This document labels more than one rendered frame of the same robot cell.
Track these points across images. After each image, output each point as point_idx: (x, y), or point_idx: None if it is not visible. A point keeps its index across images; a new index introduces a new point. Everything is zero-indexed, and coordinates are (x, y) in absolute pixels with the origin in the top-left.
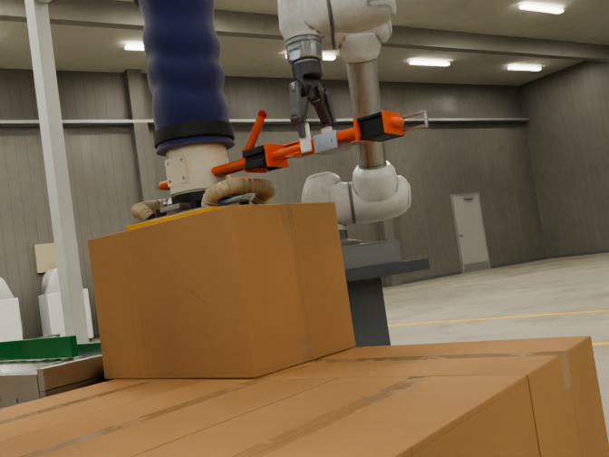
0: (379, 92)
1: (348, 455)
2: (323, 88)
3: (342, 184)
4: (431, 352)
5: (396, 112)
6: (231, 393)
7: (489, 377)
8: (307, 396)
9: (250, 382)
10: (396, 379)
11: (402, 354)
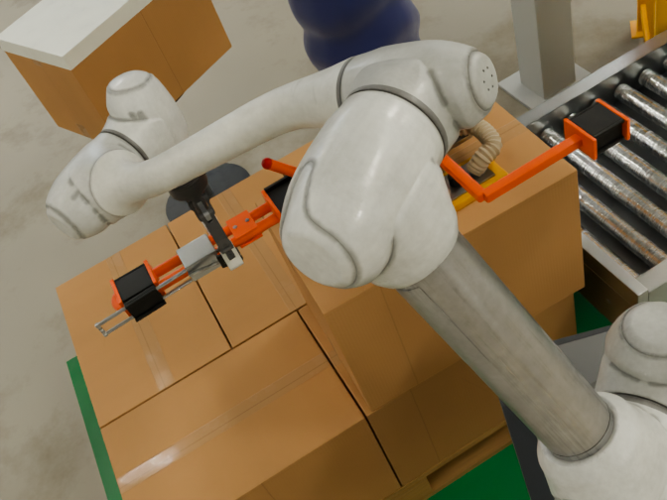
0: (450, 345)
1: (80, 305)
2: (201, 210)
3: (609, 378)
4: (241, 437)
5: (116, 298)
6: (268, 283)
7: (117, 410)
8: (197, 316)
9: (295, 298)
10: (178, 371)
11: (265, 419)
